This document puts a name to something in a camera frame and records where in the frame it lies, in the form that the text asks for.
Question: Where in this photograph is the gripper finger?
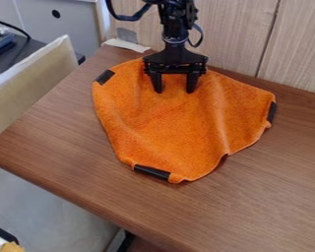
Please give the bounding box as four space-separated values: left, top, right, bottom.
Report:
185 71 202 95
148 71 164 95

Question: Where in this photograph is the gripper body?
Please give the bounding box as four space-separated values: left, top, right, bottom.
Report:
141 41 210 76

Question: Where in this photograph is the orange cloth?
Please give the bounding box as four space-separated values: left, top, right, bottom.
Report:
90 57 279 185

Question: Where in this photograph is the white cabinet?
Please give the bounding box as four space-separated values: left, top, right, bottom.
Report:
0 0 105 59

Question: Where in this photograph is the cream board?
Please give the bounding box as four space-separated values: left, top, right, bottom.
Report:
0 33 81 143

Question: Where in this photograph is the black desk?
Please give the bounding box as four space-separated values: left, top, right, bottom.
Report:
0 19 87 80

